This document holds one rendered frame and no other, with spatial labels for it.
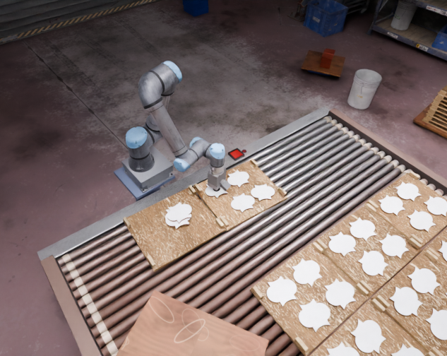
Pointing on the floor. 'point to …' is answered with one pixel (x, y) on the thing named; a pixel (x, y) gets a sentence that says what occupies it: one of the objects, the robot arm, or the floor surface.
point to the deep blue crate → (325, 17)
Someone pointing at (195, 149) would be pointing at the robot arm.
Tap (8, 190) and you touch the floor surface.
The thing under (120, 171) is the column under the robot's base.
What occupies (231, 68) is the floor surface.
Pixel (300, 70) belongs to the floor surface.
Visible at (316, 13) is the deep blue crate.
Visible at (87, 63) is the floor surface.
